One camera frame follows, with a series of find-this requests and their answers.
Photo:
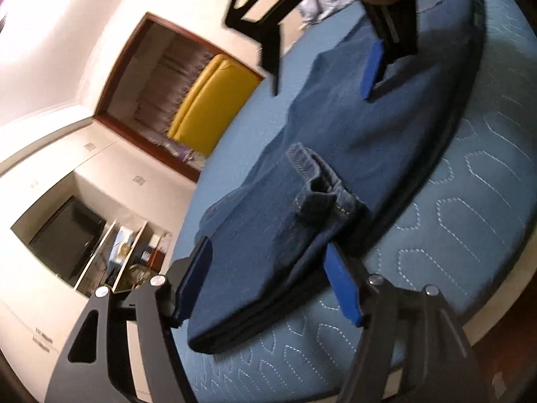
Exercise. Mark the blue denim pants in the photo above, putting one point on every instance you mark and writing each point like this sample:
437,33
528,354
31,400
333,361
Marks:
356,142

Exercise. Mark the grey star printed duvet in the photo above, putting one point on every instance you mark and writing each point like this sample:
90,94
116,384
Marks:
325,4

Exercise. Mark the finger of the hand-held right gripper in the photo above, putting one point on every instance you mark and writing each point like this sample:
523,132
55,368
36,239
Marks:
375,67
272,29

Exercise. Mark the bed with blue quilted cover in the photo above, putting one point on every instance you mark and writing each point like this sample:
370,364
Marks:
470,218

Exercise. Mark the yellow armchair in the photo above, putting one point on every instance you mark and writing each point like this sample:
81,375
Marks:
205,105

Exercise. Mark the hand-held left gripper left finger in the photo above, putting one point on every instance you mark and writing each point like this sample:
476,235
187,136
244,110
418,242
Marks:
195,279

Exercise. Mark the white wardrobe with shelves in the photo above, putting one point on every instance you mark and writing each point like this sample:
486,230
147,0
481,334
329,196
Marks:
50,168

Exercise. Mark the black flat television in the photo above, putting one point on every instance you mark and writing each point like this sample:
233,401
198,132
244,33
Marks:
69,239

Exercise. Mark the lace patterned curtain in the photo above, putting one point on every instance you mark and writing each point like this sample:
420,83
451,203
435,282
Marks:
168,84

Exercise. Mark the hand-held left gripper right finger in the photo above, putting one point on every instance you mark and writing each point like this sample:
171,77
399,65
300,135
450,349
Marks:
344,285

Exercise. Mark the brown wooden door frame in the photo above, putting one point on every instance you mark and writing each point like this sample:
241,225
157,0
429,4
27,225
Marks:
126,50

